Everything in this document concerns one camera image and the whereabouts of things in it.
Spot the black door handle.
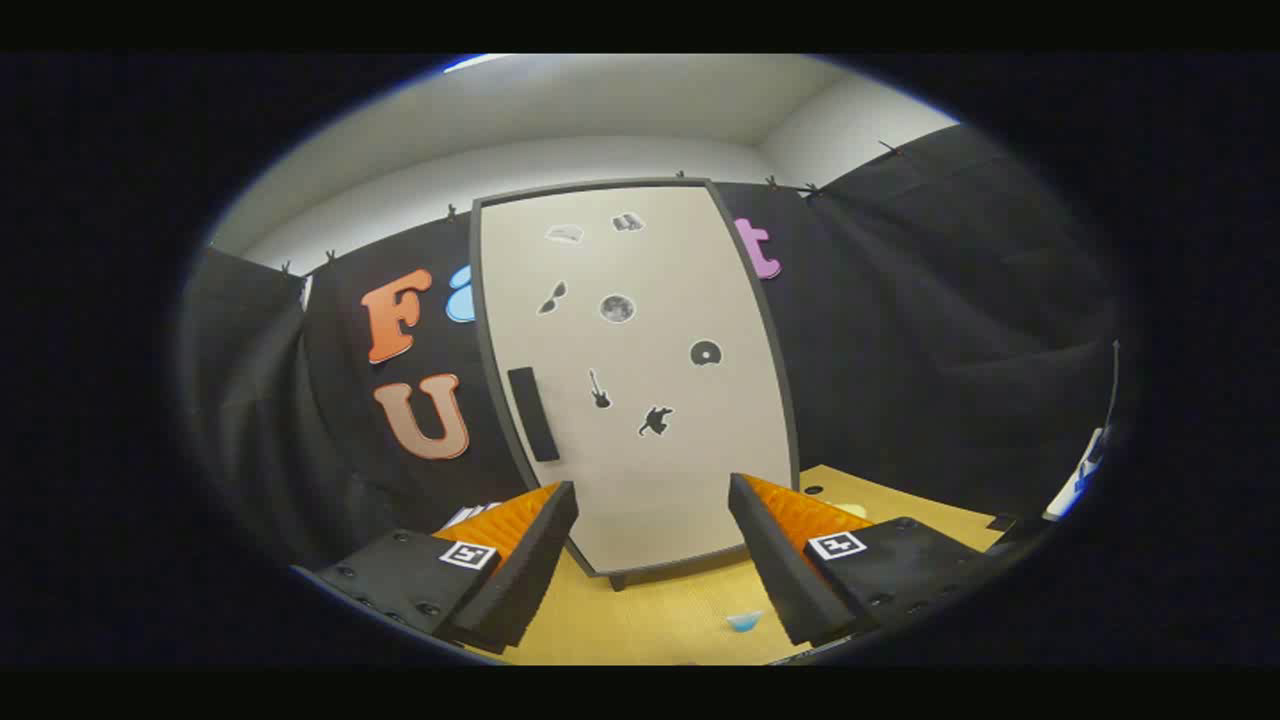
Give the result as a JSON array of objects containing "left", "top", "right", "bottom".
[{"left": 507, "top": 366, "right": 561, "bottom": 463}]

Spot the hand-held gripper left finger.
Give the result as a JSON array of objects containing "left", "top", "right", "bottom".
[{"left": 313, "top": 481, "right": 580, "bottom": 654}]

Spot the white paper sheet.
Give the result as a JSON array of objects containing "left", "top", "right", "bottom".
[{"left": 1043, "top": 428, "right": 1109, "bottom": 522}]

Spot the black backdrop cloth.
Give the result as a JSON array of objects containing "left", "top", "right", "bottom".
[{"left": 180, "top": 125, "right": 1126, "bottom": 571}]

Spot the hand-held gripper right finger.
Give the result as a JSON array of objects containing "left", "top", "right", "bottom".
[{"left": 727, "top": 473, "right": 1006, "bottom": 648}]

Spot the grey cabinet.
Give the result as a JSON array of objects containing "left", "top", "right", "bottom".
[{"left": 470, "top": 178, "right": 801, "bottom": 593}]

